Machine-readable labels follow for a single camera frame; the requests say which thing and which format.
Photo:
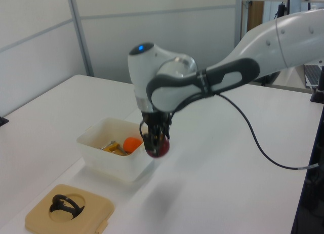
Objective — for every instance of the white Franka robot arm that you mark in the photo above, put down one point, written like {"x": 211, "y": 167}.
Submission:
{"x": 253, "y": 49}

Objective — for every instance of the red toy apple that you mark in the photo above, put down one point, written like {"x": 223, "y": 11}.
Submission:
{"x": 164, "y": 149}

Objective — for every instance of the grey keyboard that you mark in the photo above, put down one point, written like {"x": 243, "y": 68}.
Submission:
{"x": 312, "y": 74}

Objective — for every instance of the beige plastic lid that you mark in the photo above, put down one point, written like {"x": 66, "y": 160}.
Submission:
{"x": 38, "y": 218}

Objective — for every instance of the orange toy fruit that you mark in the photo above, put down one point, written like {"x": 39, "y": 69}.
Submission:
{"x": 132, "y": 144}

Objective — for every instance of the white plastic container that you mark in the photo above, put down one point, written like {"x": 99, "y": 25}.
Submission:
{"x": 111, "y": 168}

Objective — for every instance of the black clamp foot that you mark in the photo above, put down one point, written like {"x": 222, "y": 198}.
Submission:
{"x": 3, "y": 121}

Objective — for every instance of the large yellow C-clamp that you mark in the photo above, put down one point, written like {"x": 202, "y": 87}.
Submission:
{"x": 112, "y": 148}

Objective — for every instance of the black metal stand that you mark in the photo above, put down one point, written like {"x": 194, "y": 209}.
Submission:
{"x": 316, "y": 153}

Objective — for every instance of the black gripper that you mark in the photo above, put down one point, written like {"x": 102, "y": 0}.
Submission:
{"x": 155, "y": 118}

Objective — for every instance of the grey partition post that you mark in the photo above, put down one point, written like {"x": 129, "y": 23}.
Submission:
{"x": 239, "y": 16}
{"x": 80, "y": 34}

